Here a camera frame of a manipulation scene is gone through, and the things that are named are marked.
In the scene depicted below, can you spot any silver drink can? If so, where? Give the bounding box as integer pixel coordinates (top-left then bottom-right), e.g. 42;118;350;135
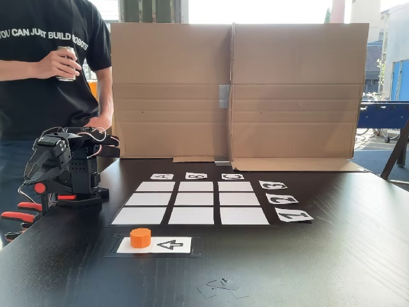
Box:
56;45;78;83

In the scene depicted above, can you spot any round orange token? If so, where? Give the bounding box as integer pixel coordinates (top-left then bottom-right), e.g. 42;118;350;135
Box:
129;227;151;249

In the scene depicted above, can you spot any white nine-square grid sheet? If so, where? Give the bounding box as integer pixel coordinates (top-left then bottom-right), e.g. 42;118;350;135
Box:
110;180;279;226

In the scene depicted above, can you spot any person's left hand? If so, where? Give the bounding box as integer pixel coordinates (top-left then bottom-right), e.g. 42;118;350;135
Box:
85;113;113;131

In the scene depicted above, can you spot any person's right hand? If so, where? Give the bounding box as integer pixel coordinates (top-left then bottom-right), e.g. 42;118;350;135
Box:
38;47;82;80

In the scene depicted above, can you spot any person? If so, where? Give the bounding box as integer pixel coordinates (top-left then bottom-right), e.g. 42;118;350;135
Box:
0;0;115;250

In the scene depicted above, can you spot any white arrow paper sheet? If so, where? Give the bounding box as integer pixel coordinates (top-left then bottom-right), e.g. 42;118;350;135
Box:
116;235;192;255

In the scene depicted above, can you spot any brown cardboard screen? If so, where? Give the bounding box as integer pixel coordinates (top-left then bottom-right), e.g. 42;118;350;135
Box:
229;22;371;173
110;21;236;164

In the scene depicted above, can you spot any paper label number 3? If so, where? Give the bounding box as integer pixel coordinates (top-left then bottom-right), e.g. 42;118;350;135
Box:
258;180;288;190

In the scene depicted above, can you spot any paper label number 2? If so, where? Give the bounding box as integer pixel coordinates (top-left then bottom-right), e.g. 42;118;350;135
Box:
265;192;300;205

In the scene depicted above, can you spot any paper label number 1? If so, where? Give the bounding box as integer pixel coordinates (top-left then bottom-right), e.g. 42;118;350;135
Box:
274;207;314;223

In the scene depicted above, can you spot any black stand leg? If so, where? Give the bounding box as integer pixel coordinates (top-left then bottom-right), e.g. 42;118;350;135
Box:
380;118;409;185

